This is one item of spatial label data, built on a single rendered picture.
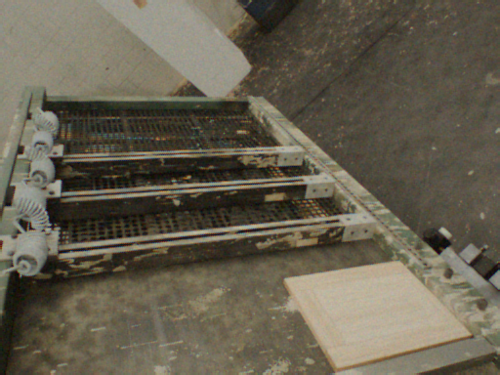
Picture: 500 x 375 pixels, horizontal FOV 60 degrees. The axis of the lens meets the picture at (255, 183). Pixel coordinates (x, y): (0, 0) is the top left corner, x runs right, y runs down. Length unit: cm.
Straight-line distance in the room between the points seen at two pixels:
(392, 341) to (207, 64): 410
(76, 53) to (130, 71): 71
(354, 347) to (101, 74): 569
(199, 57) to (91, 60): 195
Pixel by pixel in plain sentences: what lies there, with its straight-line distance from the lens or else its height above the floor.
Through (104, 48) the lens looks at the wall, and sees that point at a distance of 629.
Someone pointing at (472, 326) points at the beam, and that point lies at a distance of 132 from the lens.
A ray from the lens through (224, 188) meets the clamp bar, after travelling 155.
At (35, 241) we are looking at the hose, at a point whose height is 181.
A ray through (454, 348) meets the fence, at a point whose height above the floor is 99.
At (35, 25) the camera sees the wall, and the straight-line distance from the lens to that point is 630.
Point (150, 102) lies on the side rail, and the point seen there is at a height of 136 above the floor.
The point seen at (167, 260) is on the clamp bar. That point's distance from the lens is 129.
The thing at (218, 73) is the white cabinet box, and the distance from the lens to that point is 497.
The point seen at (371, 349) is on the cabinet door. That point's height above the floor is 112.
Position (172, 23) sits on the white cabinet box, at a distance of 474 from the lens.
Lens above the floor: 210
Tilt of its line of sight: 35 degrees down
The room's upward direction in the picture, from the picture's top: 53 degrees counter-clockwise
